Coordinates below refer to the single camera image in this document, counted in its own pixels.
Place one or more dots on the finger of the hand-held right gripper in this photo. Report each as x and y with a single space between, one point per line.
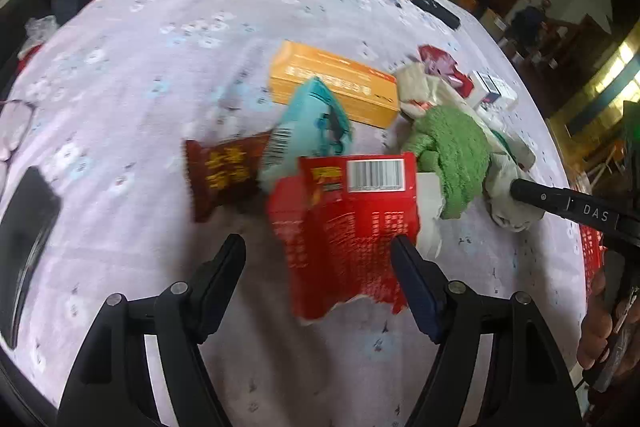
550 198

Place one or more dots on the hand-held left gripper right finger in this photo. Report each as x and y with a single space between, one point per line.
415 292

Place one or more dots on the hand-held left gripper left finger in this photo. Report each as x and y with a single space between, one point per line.
227 272

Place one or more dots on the red plastic basket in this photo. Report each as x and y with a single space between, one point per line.
592 252

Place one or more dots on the white red wet wipe packet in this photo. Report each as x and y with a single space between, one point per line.
505 207

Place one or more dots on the dark red snack packet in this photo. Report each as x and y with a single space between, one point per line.
225 172

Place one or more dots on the green towel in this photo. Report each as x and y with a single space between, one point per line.
455 147

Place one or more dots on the teal snack packet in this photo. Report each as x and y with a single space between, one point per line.
310 122

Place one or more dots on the orange cardboard box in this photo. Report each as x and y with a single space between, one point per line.
340 87

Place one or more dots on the person's right hand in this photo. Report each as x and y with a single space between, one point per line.
595 332

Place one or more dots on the white medicine box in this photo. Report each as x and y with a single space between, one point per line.
492 89

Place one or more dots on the crumpled red wrapper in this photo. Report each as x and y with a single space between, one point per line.
440 62

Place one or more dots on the black tablet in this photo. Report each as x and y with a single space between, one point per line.
25 247

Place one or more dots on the purple floral tablecloth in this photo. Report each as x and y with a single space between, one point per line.
150 82

